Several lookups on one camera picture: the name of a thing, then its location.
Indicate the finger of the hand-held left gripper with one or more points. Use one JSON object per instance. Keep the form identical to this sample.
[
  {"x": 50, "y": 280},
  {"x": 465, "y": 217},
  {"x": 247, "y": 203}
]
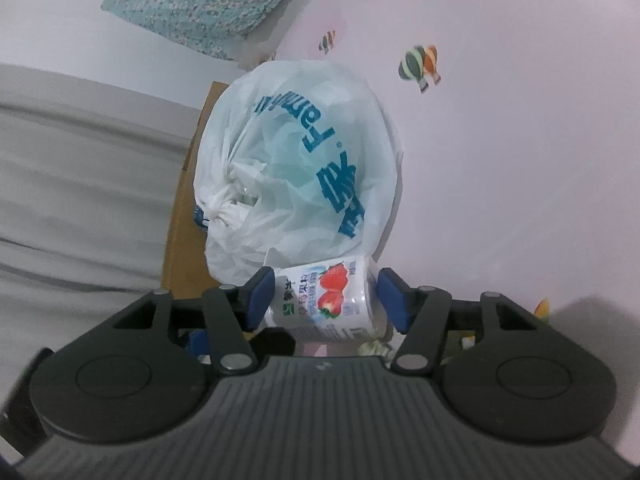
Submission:
[{"x": 197, "y": 344}]

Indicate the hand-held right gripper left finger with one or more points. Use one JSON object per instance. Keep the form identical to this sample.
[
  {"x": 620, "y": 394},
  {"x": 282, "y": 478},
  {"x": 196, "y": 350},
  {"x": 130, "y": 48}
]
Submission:
[{"x": 260, "y": 295}]

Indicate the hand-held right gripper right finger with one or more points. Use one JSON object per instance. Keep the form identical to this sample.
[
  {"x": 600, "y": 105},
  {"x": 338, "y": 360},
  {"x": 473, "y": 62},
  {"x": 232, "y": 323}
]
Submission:
[{"x": 392, "y": 300}]

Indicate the white strawberry yogurt cup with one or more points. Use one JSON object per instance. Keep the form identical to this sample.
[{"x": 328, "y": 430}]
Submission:
[{"x": 325, "y": 300}]

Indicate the brown cardboard box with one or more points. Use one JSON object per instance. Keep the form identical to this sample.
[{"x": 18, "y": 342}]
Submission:
[{"x": 182, "y": 240}]

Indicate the white blue plastic bag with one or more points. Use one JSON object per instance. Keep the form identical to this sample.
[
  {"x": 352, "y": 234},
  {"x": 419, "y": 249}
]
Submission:
[{"x": 300, "y": 170}]

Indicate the blue floral curtain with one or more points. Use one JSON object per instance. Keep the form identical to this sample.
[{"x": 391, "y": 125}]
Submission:
[{"x": 200, "y": 5}]

